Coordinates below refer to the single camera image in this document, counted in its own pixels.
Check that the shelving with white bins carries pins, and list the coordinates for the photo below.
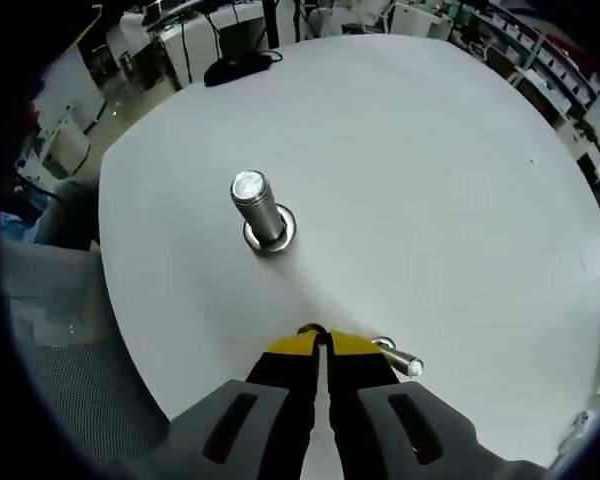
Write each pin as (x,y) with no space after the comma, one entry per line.
(550,55)

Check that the small steel threaded stud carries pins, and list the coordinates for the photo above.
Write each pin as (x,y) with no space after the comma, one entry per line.
(402,359)

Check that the black computer mouse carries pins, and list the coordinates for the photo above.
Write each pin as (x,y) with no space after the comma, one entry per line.
(235,67)

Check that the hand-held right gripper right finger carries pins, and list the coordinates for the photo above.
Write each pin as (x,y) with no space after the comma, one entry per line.
(380,430)

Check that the large steel threaded stud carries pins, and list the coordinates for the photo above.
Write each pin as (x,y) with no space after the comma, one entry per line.
(257,210)

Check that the white cabinet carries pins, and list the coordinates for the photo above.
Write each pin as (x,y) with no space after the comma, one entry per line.
(207,40)

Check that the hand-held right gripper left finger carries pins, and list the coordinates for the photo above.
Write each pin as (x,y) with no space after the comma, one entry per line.
(240,430)

